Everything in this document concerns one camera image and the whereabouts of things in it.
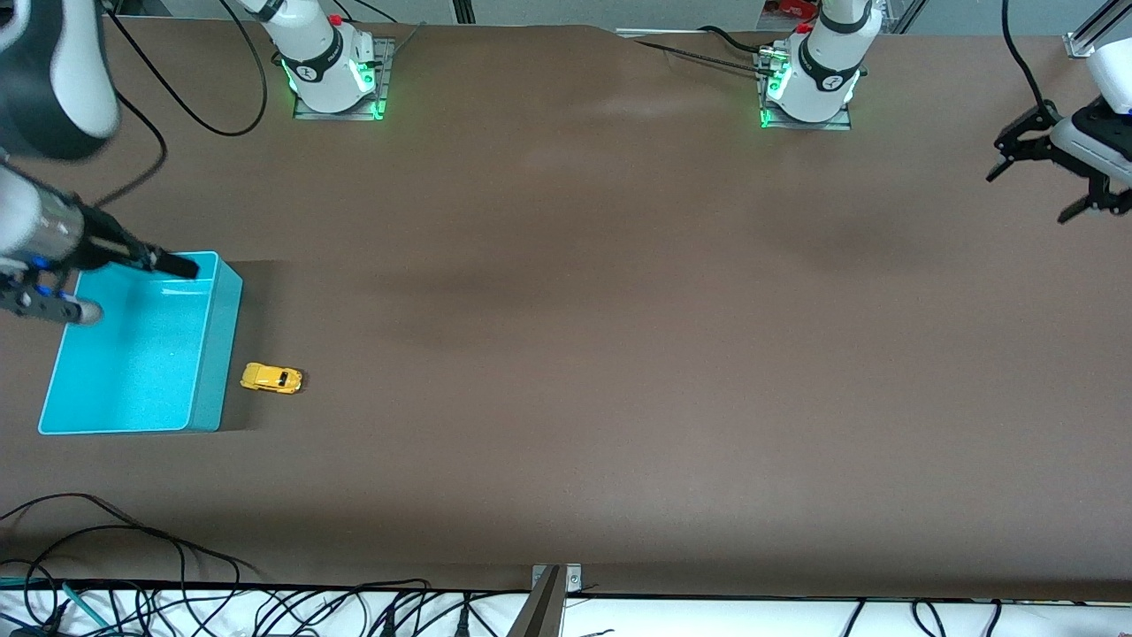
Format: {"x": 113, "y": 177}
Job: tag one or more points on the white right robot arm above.
{"x": 53, "y": 80}

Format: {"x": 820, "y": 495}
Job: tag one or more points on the yellow beetle toy car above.
{"x": 272, "y": 378}

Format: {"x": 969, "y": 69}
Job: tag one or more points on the grey metal base plate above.
{"x": 805, "y": 126}
{"x": 387, "y": 71}

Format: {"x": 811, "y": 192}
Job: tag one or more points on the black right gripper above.
{"x": 108, "y": 249}

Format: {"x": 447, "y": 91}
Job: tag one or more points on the silver metal bracket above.
{"x": 573, "y": 577}

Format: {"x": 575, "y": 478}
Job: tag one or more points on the grey metal bar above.
{"x": 539, "y": 615}

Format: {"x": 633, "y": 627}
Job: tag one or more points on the teal plastic bin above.
{"x": 133, "y": 372}

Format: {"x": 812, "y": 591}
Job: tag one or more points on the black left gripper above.
{"x": 1031, "y": 135}

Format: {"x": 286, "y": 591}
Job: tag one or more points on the red box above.
{"x": 791, "y": 7}

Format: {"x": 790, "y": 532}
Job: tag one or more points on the aluminium profile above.
{"x": 1097, "y": 25}

